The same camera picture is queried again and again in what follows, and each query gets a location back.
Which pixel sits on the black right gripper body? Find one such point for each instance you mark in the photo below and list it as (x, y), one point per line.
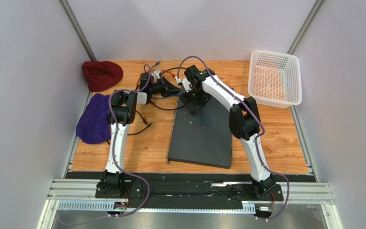
(194, 103)

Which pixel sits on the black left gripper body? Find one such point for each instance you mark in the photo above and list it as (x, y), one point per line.
(159, 88)

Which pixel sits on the dark grey network switch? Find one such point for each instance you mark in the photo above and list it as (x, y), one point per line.
(202, 138)

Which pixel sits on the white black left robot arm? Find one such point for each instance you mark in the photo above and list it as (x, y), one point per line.
(122, 111)

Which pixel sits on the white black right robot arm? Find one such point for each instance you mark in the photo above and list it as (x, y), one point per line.
(244, 120)

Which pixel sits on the dark red cloth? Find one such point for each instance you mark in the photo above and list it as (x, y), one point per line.
(101, 75)

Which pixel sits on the purple cloth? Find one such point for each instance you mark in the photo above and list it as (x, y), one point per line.
(93, 127)

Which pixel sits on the white plastic basket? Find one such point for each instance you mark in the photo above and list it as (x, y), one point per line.
(275, 79)

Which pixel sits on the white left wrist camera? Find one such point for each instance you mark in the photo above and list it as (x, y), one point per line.
(156, 74)

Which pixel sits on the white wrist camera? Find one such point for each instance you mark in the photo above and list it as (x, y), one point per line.
(156, 74)
(184, 83)

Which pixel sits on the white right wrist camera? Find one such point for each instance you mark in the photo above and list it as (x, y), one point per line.
(184, 83)

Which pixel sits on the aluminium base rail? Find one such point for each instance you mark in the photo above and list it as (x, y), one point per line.
(65, 195)

